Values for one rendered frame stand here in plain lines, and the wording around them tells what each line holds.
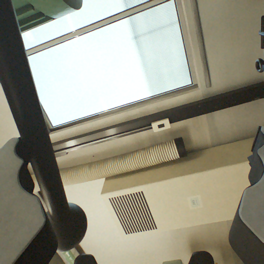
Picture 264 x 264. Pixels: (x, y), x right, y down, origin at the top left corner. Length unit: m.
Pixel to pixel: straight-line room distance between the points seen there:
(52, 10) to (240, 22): 1.46
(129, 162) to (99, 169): 0.25
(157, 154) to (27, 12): 1.40
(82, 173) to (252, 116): 1.40
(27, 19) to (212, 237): 2.45
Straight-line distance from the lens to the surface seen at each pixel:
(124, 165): 1.60
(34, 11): 0.22
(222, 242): 2.61
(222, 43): 1.57
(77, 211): 0.17
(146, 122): 1.52
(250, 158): 0.52
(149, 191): 1.59
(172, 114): 1.51
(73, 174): 1.76
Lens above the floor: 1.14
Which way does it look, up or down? 11 degrees up
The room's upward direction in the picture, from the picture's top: 106 degrees counter-clockwise
